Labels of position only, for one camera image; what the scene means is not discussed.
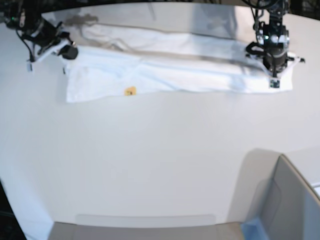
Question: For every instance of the white printed t-shirt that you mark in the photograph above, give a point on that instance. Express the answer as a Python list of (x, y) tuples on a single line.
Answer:
[(117, 61)]

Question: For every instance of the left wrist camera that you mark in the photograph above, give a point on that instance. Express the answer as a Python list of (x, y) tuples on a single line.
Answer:
[(274, 83)]

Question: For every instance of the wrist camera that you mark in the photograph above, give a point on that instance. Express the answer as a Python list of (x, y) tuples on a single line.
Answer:
[(29, 67), (274, 83)]

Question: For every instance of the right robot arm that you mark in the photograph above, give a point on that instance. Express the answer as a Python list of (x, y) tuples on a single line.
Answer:
[(12, 12)]

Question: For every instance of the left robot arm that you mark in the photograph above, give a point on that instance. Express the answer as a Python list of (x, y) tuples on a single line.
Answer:
[(272, 38)]

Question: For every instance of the grey cardboard box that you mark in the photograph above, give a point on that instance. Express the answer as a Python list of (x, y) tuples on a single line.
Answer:
[(284, 207)]

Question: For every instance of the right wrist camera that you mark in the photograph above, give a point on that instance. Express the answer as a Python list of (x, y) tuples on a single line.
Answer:
[(29, 67)]

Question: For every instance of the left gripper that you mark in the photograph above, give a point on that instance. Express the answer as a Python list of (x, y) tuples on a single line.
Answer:
[(276, 62)]

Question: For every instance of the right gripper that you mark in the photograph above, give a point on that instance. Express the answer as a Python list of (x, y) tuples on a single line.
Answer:
[(42, 39)]

